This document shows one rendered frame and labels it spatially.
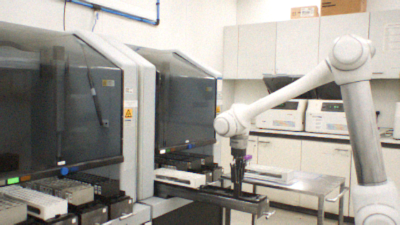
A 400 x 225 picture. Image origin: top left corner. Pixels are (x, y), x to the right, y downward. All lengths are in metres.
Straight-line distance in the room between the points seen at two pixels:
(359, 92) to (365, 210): 0.41
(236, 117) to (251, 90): 3.43
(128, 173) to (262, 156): 2.61
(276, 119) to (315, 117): 0.44
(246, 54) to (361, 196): 3.40
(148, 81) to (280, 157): 2.55
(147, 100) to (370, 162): 1.07
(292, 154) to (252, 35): 1.57
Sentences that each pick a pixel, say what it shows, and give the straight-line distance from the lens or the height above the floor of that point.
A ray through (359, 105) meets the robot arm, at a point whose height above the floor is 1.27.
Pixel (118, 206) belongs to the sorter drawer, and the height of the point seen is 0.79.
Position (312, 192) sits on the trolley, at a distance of 1.89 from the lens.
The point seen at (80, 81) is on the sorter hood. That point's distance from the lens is 1.54.
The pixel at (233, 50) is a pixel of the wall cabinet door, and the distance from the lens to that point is 4.68.
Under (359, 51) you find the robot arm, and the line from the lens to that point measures 1.33.
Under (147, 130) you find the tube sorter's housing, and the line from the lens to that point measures 1.85.
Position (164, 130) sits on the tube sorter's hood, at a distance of 1.94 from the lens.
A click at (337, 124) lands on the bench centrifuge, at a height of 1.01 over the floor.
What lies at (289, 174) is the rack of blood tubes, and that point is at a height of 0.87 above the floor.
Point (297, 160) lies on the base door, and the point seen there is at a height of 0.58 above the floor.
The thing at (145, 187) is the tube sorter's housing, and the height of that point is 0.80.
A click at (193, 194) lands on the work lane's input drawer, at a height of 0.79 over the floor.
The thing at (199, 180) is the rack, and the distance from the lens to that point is 1.84.
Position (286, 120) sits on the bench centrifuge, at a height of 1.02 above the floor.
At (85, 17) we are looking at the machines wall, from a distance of 3.05.
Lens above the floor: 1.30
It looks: 3 degrees down
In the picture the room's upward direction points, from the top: 1 degrees clockwise
